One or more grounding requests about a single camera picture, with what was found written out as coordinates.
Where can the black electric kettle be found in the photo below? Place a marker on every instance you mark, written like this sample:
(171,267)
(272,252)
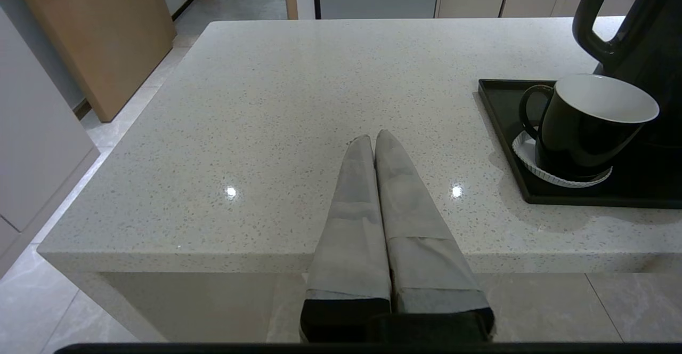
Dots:
(655,50)

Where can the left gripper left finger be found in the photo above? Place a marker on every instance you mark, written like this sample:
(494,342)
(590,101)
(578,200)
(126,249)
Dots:
(351,236)

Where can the brown wooden door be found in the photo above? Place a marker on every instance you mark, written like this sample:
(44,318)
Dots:
(106,34)

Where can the black rectangular serving tray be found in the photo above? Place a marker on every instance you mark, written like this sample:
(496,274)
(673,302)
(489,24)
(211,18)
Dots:
(639,194)

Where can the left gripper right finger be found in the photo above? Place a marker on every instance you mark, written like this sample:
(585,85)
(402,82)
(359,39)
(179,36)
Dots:
(421,247)

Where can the black mug white interior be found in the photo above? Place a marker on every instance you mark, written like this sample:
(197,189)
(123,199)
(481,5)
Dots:
(575,130)

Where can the white storage cabinet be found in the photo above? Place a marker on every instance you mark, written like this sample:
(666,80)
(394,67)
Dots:
(32,130)

